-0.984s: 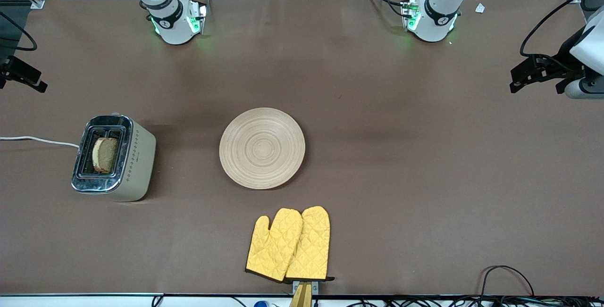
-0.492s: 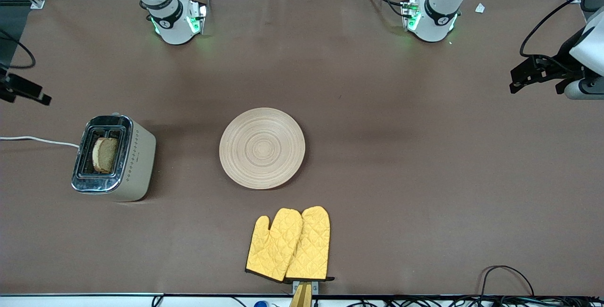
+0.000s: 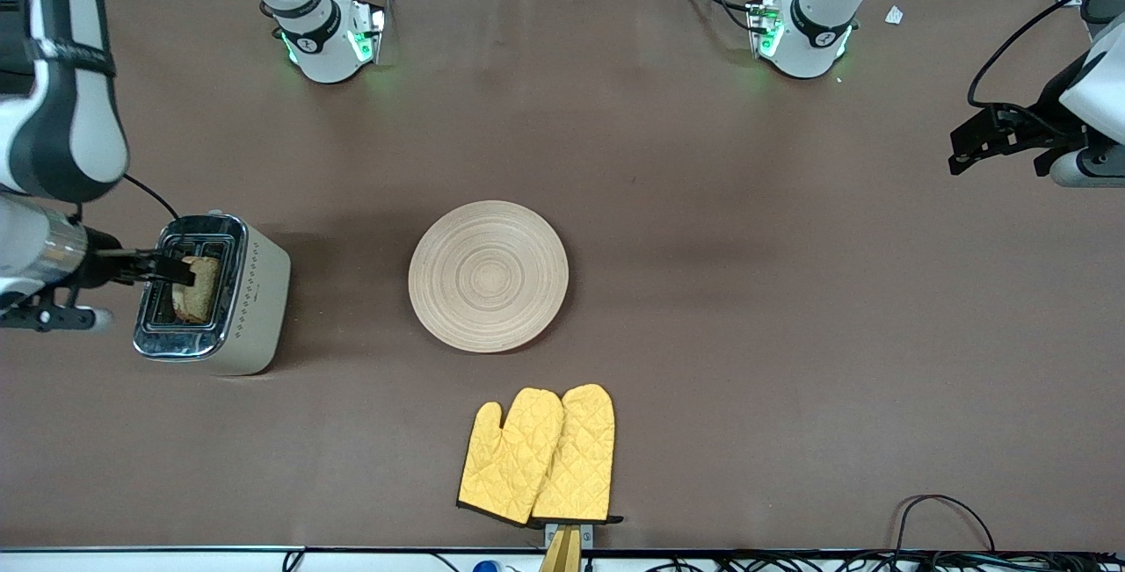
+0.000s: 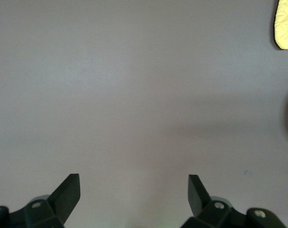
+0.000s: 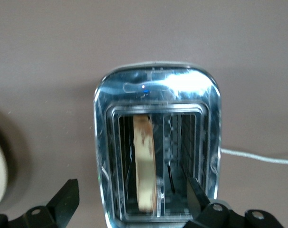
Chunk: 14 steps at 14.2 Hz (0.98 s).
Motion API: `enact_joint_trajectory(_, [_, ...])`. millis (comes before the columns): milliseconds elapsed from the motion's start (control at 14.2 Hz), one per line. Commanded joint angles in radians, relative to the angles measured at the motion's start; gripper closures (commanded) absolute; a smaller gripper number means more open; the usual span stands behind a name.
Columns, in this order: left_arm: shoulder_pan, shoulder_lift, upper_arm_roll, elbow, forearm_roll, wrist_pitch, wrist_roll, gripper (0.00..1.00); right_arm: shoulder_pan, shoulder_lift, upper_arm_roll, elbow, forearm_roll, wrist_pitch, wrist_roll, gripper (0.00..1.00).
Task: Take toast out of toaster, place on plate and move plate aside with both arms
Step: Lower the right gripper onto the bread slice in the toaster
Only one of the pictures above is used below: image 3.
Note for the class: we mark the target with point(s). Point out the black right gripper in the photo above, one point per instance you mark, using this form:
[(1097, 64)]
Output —
[(99, 266)]

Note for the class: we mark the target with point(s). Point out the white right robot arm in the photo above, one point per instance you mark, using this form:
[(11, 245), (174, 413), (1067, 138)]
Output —
[(79, 71)]

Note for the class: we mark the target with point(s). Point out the wooden stick with metal bracket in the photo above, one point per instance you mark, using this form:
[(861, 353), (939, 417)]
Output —
[(562, 554)]

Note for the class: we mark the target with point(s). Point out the brown toast slice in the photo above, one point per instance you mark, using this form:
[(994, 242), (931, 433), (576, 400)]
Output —
[(204, 291)]

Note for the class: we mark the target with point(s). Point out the round wooden plate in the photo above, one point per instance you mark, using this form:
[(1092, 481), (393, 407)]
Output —
[(488, 278)]

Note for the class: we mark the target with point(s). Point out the yellow quilted oven mitt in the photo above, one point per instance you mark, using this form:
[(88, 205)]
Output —
[(580, 458), (505, 458)]

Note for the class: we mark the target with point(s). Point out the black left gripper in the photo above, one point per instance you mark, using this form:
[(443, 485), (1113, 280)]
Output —
[(1048, 103)]

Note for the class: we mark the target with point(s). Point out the small blue object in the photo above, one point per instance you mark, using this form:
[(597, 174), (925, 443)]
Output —
[(486, 567)]

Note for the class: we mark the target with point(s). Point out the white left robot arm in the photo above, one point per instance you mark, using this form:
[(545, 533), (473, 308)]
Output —
[(817, 27)]

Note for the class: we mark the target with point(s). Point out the small white paper scrap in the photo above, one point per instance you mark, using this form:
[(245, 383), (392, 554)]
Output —
[(894, 16)]

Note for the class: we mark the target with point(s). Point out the cream and chrome toaster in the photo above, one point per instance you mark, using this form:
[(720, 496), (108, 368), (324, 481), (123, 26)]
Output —
[(255, 308)]

